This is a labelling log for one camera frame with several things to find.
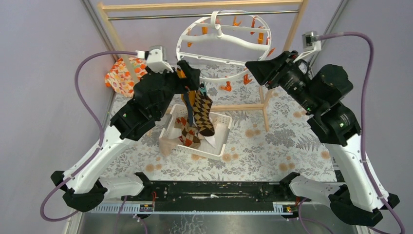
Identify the metal hanging rod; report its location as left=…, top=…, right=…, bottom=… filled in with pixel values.
left=108, top=10, right=299, bottom=21

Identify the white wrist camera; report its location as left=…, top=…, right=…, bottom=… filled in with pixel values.
left=293, top=31, right=321, bottom=63
left=135, top=45, right=173, bottom=73

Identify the brown orange argyle sock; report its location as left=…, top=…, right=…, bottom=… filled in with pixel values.
left=174, top=117, right=201, bottom=149

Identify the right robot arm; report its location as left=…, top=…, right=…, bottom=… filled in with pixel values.
left=245, top=51, right=400, bottom=227

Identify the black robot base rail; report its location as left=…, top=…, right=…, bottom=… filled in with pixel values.
left=122, top=173, right=303, bottom=213

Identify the beige sock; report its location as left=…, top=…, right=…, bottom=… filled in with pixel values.
left=159, top=137, right=181, bottom=156

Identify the brown yellow argyle sock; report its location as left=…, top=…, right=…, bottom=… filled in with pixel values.
left=192, top=91, right=215, bottom=137

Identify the orange clothes peg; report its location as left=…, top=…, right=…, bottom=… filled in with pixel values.
left=220, top=81, right=232, bottom=92

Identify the navy blue patterned sock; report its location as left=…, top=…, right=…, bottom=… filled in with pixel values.
left=183, top=91, right=195, bottom=127

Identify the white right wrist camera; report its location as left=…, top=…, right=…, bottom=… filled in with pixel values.
left=293, top=31, right=321, bottom=63

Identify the orange floral cloth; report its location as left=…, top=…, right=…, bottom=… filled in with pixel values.
left=104, top=57, right=147, bottom=98

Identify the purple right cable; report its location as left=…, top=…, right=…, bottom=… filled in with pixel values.
left=297, top=31, right=406, bottom=234

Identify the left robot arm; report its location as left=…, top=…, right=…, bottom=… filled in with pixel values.
left=51, top=60, right=201, bottom=212

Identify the purple cable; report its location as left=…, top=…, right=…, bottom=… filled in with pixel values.
left=297, top=31, right=406, bottom=234
left=39, top=50, right=143, bottom=222

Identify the white round clip hanger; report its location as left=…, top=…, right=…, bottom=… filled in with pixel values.
left=176, top=10, right=275, bottom=83

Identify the white sock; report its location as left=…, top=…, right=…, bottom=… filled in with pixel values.
left=204, top=136, right=216, bottom=148

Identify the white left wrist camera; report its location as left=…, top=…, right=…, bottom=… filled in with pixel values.
left=135, top=45, right=173, bottom=73

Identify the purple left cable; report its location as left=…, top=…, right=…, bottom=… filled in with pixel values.
left=39, top=50, right=143, bottom=222

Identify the white plastic laundry basket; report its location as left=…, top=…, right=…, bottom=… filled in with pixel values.
left=159, top=104, right=232, bottom=160

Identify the mustard yellow sock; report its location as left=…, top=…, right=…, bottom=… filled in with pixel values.
left=177, top=68, right=196, bottom=114

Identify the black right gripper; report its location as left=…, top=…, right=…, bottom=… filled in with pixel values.
left=244, top=50, right=319, bottom=113

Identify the wooden drying rack frame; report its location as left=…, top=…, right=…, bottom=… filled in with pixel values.
left=96, top=0, right=309, bottom=133

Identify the floral grey table cloth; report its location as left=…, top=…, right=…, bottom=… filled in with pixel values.
left=100, top=63, right=338, bottom=182

